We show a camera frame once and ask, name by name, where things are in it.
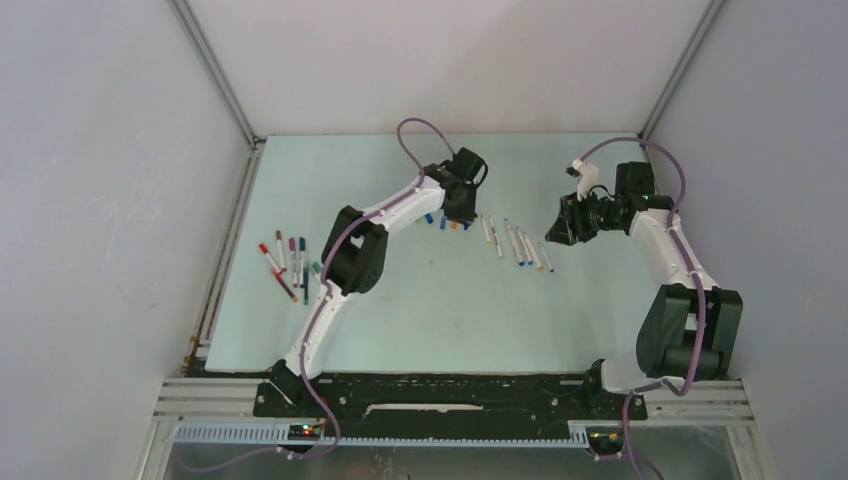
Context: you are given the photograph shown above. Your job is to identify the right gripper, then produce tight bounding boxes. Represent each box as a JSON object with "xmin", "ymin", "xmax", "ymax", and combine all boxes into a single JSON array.
[{"xmin": 545, "ymin": 188, "xmax": 623, "ymax": 246}]

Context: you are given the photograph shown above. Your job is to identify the orange cap marker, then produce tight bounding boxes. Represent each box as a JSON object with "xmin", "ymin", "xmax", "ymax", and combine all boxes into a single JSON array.
[{"xmin": 522, "ymin": 232, "xmax": 545, "ymax": 271}]

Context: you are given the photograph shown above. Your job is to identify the large blue marker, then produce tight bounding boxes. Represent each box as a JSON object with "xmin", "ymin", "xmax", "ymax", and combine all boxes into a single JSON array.
[{"xmin": 504, "ymin": 218, "xmax": 526, "ymax": 266}]

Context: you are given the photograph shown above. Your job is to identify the yellow pen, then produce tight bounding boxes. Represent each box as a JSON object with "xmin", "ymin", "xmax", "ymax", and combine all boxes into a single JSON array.
[{"xmin": 480, "ymin": 214, "xmax": 493, "ymax": 245}]

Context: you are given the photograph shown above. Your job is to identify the light green pen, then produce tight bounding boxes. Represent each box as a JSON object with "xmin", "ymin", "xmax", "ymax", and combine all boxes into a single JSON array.
[{"xmin": 488, "ymin": 215, "xmax": 504, "ymax": 260}]

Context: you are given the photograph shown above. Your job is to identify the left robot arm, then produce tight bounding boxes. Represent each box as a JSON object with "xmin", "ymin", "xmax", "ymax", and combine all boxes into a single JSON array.
[{"xmin": 270, "ymin": 147, "xmax": 488, "ymax": 417}]

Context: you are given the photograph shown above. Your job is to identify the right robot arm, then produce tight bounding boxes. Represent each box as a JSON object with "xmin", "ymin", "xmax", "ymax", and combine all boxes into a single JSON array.
[{"xmin": 545, "ymin": 160, "xmax": 743, "ymax": 418}]

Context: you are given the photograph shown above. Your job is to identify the purple pen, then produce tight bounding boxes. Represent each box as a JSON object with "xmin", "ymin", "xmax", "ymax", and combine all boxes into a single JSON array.
[{"xmin": 288, "ymin": 237, "xmax": 299, "ymax": 288}]

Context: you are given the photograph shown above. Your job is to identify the maroon pen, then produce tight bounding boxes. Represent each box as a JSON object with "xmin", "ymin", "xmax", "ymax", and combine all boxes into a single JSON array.
[{"xmin": 275, "ymin": 230, "xmax": 287, "ymax": 274}]

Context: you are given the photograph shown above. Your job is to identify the red pen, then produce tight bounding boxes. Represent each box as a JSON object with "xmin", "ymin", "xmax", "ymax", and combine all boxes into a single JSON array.
[{"xmin": 258, "ymin": 242, "xmax": 299, "ymax": 303}]

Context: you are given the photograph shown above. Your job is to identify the right controller board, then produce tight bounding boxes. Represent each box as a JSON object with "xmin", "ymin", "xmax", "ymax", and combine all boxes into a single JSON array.
[{"xmin": 589, "ymin": 432, "xmax": 623, "ymax": 448}]

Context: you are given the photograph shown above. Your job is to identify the controller board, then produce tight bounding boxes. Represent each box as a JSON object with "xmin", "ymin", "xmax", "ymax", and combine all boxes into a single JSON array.
[
  {"xmin": 589, "ymin": 432, "xmax": 623, "ymax": 448},
  {"xmin": 287, "ymin": 424, "xmax": 323, "ymax": 442}
]

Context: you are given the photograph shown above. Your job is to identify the left controller board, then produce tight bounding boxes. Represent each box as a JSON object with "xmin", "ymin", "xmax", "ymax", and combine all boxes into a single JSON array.
[{"xmin": 287, "ymin": 424, "xmax": 323, "ymax": 442}]

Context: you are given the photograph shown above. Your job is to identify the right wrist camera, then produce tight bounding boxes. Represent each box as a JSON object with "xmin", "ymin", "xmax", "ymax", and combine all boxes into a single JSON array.
[{"xmin": 566, "ymin": 159, "xmax": 599, "ymax": 201}]

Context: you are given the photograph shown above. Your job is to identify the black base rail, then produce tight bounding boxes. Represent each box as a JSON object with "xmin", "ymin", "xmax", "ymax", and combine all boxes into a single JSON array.
[{"xmin": 253, "ymin": 372, "xmax": 648, "ymax": 440}]

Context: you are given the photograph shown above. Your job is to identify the white cable duct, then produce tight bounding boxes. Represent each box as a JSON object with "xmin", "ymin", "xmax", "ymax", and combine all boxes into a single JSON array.
[{"xmin": 172, "ymin": 422, "xmax": 589, "ymax": 448}]

